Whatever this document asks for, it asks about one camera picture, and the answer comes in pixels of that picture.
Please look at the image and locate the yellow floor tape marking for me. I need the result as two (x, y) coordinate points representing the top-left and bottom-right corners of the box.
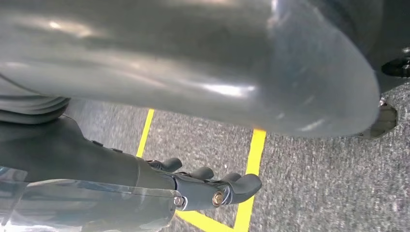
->
(136, 109), (267, 232)

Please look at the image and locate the black robot lower body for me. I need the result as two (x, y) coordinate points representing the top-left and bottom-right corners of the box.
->
(307, 0), (410, 139)

